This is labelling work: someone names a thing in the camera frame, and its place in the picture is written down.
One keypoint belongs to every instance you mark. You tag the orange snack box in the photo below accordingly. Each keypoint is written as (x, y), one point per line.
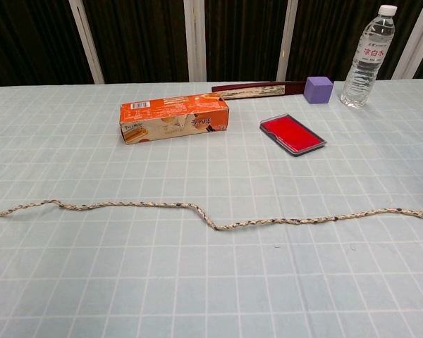
(169, 116)

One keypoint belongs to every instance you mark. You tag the red ink pad case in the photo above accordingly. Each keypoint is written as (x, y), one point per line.
(290, 135)

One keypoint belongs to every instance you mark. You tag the light blue checked tablecloth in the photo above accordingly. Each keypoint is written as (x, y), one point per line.
(197, 274)

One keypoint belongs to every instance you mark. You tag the purple foam cube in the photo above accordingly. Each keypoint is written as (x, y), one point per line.
(317, 92)

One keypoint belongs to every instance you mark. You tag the clear water bottle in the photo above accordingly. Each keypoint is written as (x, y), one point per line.
(368, 60)

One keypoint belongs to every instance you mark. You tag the white frame post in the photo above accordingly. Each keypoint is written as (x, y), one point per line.
(194, 38)
(287, 38)
(86, 42)
(414, 45)

